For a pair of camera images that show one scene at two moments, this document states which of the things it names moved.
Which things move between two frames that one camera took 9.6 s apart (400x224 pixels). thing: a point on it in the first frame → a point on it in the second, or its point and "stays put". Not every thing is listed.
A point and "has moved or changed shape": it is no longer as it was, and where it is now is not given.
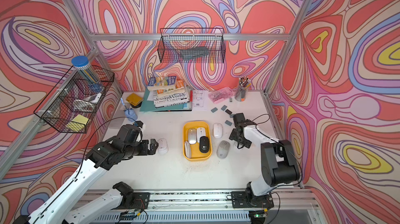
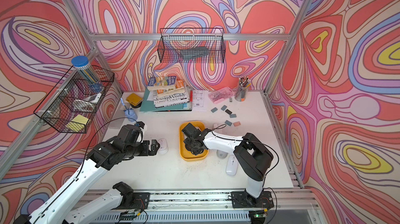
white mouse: [162, 145] stays put
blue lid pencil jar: [83, 66] stays put
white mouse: [217, 130] has moved or changed shape
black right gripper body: [239, 139] → [190, 142]
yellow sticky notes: [78, 123] stays put
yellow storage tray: [197, 140] has moved or changed shape
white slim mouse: [188, 149] has moved or changed shape
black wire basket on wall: [195, 45] stays put
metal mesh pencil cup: [242, 89] stays put
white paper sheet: [200, 100] stays put
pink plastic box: [217, 95] stays put
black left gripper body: [144, 147] stays put
